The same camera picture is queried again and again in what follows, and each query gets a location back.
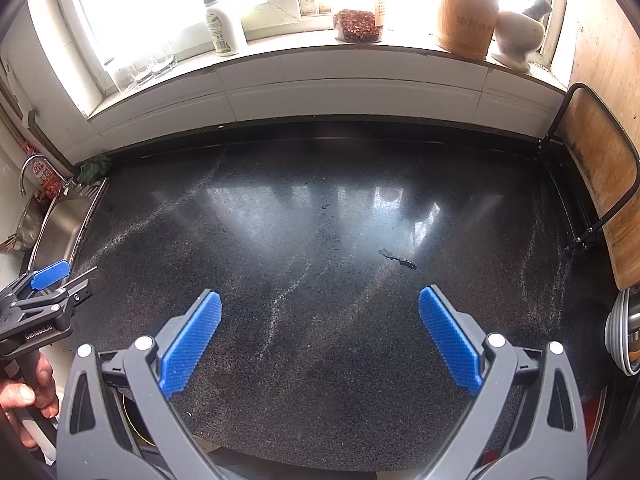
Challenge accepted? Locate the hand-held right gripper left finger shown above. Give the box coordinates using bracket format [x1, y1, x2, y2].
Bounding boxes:
[56, 287, 236, 480]

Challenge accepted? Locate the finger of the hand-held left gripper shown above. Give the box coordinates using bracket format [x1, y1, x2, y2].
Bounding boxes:
[0, 259, 71, 302]
[12, 266, 101, 319]

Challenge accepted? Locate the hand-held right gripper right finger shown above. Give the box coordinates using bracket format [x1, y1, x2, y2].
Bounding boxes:
[414, 284, 589, 480]

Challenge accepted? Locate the black plate with gold rim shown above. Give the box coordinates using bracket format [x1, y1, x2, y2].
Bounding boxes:
[119, 391, 158, 447]

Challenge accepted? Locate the person's left hand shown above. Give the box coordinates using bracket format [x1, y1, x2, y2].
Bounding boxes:
[0, 352, 61, 448]

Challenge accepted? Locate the stainless steel sink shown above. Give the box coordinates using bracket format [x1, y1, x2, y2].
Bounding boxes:
[25, 180, 108, 281]

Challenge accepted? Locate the red detergent bottle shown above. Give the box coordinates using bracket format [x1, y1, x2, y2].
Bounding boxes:
[22, 152, 66, 201]

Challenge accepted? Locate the chrome faucet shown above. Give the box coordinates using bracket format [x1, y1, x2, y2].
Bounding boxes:
[19, 154, 76, 198]

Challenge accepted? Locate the green dish cloth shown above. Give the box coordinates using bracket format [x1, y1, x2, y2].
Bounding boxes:
[75, 152, 113, 186]

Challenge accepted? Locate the stack of bowls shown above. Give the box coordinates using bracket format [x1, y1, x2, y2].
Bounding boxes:
[604, 287, 640, 376]

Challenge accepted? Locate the clear drinking glass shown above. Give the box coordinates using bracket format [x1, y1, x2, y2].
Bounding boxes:
[149, 40, 178, 73]
[131, 52, 156, 86]

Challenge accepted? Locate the white bottle green cap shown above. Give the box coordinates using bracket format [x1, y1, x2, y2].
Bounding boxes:
[202, 0, 248, 57]

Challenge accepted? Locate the white mortar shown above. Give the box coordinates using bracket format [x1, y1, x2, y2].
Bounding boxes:
[490, 10, 546, 73]

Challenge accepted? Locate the wooden utensil holder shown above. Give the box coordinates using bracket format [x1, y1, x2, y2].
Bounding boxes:
[432, 0, 501, 61]

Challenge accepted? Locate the bag of red grains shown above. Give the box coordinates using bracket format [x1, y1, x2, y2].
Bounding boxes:
[332, 7, 385, 43]

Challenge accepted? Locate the grey pestle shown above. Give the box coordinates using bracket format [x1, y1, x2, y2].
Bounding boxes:
[522, 0, 553, 21]

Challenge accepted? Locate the plywood board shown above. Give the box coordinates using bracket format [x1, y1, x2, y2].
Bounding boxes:
[570, 0, 640, 126]

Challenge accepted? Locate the black wire rack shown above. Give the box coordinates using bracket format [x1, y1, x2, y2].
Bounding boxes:
[542, 82, 640, 253]

